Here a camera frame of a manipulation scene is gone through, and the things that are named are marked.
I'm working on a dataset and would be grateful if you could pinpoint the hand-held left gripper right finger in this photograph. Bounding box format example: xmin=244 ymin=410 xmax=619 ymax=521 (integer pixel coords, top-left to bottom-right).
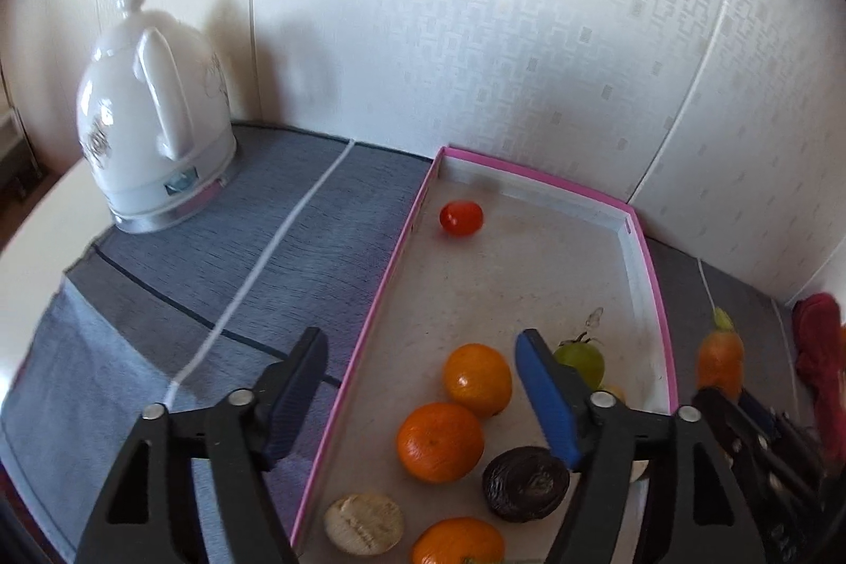
xmin=514 ymin=329 xmax=768 ymax=564

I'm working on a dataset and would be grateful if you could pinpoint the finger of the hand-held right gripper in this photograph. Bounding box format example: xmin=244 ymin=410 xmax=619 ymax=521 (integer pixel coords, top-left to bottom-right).
xmin=692 ymin=385 xmax=824 ymax=515
xmin=737 ymin=391 xmax=827 ymax=476

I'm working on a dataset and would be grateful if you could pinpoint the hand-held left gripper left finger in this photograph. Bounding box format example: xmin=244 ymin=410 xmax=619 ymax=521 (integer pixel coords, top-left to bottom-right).
xmin=74 ymin=326 xmax=330 ymax=564

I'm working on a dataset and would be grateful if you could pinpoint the green tomato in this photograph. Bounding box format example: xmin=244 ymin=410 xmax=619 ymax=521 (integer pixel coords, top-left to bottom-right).
xmin=554 ymin=332 xmax=605 ymax=391

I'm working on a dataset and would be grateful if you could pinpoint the orange carrot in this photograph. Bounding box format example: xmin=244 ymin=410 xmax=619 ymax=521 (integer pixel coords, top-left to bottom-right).
xmin=696 ymin=308 xmax=746 ymax=404

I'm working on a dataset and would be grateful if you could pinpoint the small glossy orange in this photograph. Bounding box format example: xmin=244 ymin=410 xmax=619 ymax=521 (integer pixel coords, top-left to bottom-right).
xmin=443 ymin=343 xmax=514 ymax=417

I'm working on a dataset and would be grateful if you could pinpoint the dark wrinkled passion fruit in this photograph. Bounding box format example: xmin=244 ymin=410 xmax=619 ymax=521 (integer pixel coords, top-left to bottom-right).
xmin=481 ymin=446 xmax=571 ymax=523

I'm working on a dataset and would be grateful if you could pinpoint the large round orange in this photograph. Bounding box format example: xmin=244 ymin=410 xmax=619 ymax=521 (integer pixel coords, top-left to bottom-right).
xmin=395 ymin=402 xmax=485 ymax=485

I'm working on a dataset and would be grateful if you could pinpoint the pink-edged cardboard tray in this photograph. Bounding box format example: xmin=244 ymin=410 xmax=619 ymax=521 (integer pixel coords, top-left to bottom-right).
xmin=289 ymin=144 xmax=679 ymax=564

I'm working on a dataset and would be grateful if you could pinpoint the round cracked cookie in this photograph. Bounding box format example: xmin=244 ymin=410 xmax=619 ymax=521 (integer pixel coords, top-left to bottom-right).
xmin=323 ymin=493 xmax=404 ymax=556

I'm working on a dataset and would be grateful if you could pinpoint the orange with green stem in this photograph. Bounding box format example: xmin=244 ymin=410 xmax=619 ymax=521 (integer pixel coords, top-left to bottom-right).
xmin=411 ymin=516 xmax=507 ymax=564

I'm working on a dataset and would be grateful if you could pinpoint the red cherry tomato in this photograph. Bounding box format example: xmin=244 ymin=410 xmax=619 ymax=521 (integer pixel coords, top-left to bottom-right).
xmin=439 ymin=199 xmax=485 ymax=238

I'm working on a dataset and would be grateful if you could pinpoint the red towel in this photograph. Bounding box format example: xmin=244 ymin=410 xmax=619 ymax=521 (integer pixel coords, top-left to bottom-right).
xmin=792 ymin=292 xmax=846 ymax=447

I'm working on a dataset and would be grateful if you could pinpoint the grey tablecloth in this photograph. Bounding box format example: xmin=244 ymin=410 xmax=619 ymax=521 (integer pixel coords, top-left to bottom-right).
xmin=0 ymin=121 xmax=846 ymax=564

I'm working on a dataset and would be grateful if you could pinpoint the white electric kettle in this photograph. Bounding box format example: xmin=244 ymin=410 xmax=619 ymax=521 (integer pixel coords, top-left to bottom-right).
xmin=75 ymin=0 xmax=237 ymax=235

